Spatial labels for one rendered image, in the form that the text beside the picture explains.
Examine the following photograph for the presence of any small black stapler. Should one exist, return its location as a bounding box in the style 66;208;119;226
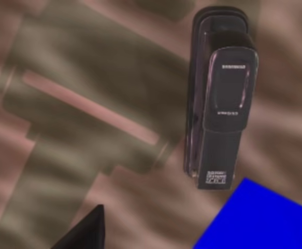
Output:
183;6;260;190

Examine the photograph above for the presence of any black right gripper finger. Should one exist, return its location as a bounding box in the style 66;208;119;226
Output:
50;204;107;249

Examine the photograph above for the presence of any blue object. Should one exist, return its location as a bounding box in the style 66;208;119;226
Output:
192;177;302;249

